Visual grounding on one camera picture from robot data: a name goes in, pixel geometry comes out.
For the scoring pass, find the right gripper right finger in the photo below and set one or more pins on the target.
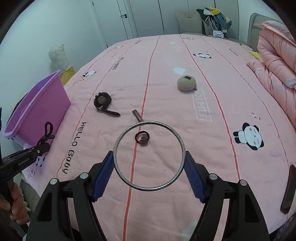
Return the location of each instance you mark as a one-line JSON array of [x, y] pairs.
[[244, 220]]

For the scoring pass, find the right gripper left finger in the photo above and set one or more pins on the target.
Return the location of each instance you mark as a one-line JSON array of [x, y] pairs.
[[51, 219]]

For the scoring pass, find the black wrist watch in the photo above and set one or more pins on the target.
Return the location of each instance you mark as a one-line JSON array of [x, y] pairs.
[[102, 101]]

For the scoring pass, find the person's left hand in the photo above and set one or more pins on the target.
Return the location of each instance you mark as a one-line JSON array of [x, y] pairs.
[[18, 211]]

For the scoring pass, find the purple plastic bin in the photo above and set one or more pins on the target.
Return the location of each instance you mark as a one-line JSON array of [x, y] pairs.
[[46, 101]]

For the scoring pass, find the white plush toy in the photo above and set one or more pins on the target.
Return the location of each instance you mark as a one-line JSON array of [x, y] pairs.
[[58, 56]]

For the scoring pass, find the brown hair clip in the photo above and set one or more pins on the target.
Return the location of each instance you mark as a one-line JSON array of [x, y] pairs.
[[137, 115]]

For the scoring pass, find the beige fuzzy round pouch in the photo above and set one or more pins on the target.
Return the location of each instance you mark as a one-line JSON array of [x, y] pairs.
[[186, 83]]

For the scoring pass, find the pink bed sheet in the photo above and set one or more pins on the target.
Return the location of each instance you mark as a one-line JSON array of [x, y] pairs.
[[142, 74]]

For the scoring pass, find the pink folded quilt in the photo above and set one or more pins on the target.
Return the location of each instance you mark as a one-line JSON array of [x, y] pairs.
[[276, 71]]

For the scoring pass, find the yellow cloth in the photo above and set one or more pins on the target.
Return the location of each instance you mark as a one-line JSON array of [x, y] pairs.
[[256, 55]]

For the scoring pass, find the beige headboard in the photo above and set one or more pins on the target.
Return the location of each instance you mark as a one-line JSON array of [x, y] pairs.
[[255, 28]]

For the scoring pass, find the beige chair with clothes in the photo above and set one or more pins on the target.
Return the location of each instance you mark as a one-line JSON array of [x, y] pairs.
[[190, 22]]

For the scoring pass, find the pile of clothes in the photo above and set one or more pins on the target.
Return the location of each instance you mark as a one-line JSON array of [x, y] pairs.
[[215, 23]]

